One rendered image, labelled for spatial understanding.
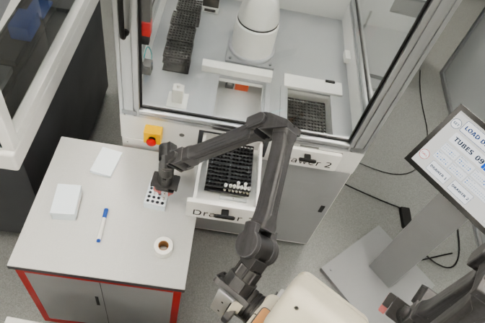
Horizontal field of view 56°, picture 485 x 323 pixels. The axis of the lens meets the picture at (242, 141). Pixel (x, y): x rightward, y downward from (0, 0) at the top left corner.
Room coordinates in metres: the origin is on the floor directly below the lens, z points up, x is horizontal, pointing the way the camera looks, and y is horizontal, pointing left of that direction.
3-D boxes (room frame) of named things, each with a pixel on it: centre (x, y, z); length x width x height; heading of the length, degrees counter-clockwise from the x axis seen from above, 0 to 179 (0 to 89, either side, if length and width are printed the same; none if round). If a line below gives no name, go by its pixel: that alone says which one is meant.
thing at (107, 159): (1.00, 0.52, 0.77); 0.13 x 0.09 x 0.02; 179
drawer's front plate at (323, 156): (1.21, -0.28, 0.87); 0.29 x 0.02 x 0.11; 97
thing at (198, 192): (1.07, 0.02, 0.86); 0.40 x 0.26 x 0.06; 7
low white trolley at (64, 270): (0.83, 0.41, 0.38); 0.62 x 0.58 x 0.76; 97
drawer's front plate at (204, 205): (0.86, 0.00, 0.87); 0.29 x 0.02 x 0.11; 97
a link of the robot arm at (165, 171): (0.91, 0.24, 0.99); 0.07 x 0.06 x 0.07; 18
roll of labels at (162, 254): (0.70, 0.18, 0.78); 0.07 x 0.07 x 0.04
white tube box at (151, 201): (0.91, 0.27, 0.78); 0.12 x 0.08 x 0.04; 4
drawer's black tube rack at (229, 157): (1.06, 0.02, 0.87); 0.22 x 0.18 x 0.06; 7
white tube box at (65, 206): (0.77, 0.58, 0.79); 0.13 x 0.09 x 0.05; 13
